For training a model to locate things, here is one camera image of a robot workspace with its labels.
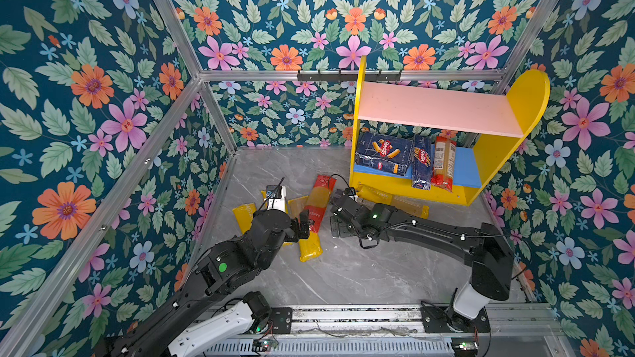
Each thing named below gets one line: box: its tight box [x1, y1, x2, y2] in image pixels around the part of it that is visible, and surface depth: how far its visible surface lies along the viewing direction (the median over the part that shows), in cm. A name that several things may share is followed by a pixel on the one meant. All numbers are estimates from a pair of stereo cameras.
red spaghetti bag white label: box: [431, 136, 458, 193], surface depth 94 cm
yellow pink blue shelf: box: [348, 55, 551, 207], surface depth 89 cm
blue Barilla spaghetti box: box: [411, 134, 433, 191], surface depth 93 cm
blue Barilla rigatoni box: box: [354, 131, 414, 177], surface depth 93 cm
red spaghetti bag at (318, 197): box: [304, 174, 337, 234], surface depth 103 cm
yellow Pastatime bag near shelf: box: [356, 183, 430, 219], surface depth 100 cm
